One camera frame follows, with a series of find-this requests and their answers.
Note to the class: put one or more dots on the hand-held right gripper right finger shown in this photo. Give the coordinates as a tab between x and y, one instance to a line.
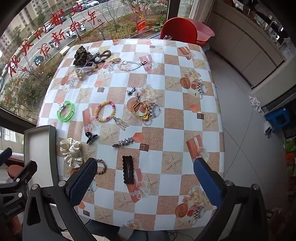
205	180

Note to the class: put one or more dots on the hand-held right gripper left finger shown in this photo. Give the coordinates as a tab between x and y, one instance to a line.
83	179

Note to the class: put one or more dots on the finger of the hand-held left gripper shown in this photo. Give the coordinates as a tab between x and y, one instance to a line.
5	154
24	171

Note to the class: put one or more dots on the grey cardboard box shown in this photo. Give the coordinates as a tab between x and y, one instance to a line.
38	144

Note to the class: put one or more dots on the white polka dot scrunchie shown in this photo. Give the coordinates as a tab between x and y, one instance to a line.
72	151

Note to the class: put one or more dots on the small black claw clip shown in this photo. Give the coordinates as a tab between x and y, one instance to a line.
89	137

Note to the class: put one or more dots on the black rectangular snap clip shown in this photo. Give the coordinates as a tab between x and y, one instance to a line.
128	169

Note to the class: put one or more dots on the small silver hair clip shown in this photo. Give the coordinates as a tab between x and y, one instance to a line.
131	90

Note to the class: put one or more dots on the brown slipper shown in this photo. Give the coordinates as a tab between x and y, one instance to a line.
12	170

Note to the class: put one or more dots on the silver star hair clip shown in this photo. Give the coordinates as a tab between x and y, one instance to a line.
123	142

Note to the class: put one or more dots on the silver rabbit hair clip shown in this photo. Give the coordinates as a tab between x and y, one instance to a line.
120	121

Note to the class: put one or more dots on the checkered printed tablecloth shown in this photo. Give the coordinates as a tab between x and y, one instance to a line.
166	120

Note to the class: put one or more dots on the white crumpled cloth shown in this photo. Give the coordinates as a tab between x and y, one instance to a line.
255	104

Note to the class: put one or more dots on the blue plastic stool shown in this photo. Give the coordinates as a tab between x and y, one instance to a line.
277	119

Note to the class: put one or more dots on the silver dangling earring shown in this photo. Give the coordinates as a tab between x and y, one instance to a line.
138	97

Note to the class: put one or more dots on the clear hair claw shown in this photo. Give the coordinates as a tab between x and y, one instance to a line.
81	73

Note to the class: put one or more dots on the black hair clip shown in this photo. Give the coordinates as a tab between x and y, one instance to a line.
100	60

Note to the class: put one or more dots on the gold hair clip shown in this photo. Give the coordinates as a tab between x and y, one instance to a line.
115	60

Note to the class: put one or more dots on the leopard print scrunchie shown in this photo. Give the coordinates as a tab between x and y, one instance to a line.
81	55

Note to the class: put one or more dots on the red window lettering sticker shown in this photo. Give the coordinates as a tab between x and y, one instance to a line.
53	39

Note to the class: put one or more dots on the beige cabinet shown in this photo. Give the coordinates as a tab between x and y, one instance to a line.
240	46

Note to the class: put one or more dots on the pink plastic basin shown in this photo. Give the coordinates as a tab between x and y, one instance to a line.
204	31

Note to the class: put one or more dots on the red plastic chair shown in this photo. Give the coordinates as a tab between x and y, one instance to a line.
179	30

